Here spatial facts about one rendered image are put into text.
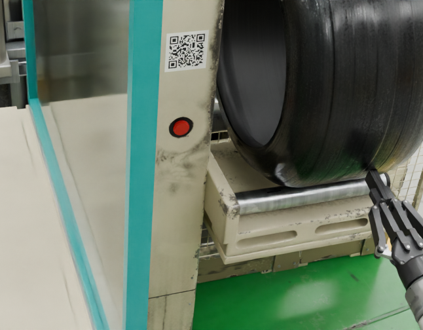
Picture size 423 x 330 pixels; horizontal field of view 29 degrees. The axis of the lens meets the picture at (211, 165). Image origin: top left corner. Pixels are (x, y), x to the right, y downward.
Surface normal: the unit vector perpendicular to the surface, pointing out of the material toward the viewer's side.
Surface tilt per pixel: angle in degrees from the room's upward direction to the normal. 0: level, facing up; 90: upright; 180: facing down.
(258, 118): 21
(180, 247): 90
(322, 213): 0
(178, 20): 90
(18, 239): 0
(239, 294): 0
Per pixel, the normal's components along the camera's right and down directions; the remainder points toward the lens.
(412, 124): 0.32, 0.65
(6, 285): 0.08, -0.79
